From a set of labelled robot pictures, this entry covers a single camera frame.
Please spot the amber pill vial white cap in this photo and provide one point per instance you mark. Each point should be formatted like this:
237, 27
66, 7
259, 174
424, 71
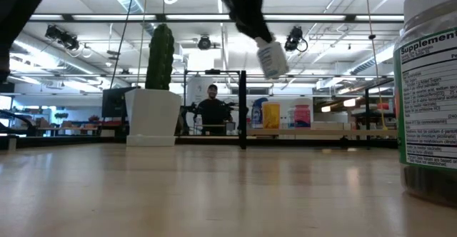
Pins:
271, 115

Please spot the white planter pot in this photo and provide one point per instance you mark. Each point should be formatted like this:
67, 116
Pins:
151, 117

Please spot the long black ceiling camera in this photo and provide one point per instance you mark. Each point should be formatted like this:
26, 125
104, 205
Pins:
62, 37

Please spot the person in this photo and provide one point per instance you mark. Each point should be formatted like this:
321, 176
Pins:
213, 112

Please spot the wooden shelf board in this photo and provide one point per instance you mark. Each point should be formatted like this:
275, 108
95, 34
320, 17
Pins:
357, 132

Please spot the green cactus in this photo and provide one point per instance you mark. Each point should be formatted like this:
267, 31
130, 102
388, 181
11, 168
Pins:
160, 58

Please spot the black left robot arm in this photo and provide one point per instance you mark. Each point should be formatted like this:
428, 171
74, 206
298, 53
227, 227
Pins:
18, 15

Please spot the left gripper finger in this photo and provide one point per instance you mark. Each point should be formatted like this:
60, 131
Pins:
257, 30

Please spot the green-label supplement jar white lid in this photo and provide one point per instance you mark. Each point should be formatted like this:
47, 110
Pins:
428, 98

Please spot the blue bottle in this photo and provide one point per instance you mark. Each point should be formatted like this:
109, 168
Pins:
256, 114

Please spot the black monitor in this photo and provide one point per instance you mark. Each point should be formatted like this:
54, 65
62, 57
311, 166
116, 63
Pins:
114, 103

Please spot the pink bottle white cap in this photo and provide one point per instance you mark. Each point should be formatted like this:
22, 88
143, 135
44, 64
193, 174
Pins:
302, 117

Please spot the round black ceiling camera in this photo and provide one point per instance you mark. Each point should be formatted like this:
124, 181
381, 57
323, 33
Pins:
204, 43

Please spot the white cylindrical tank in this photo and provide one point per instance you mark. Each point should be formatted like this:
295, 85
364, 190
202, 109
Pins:
195, 90

